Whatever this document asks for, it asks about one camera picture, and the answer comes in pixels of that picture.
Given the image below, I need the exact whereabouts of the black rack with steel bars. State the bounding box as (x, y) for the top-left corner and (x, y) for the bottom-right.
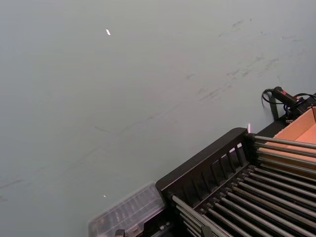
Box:
(155, 127), (316, 237)

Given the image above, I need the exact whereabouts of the black corded tool red switch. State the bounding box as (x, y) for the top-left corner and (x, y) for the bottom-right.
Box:
(261, 86), (316, 121)

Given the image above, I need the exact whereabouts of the pale grey-green wall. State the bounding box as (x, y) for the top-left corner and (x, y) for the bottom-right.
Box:
(0, 0), (316, 237)

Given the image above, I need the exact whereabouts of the shallow brown cardboard tray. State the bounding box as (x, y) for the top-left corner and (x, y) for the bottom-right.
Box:
(265, 108), (316, 178)

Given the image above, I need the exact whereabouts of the clear plastic case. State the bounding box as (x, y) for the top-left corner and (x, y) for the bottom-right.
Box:
(87, 182), (166, 237)

